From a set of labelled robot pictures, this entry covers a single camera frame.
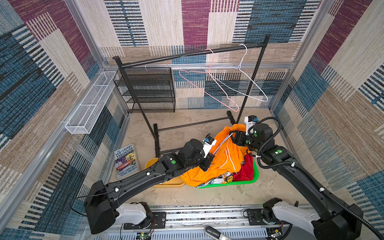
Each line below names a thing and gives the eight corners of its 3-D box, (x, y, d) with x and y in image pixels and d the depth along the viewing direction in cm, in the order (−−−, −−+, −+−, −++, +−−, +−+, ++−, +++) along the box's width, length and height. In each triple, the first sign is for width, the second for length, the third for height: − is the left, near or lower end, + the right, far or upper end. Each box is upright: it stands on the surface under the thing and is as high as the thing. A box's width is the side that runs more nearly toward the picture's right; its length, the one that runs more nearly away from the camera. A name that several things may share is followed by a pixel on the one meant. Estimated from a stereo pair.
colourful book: (118, 178, 89) (116, 176, 86) (116, 152, 100) (114, 149, 97) (138, 171, 92) (137, 168, 89) (134, 146, 103) (132, 144, 100)
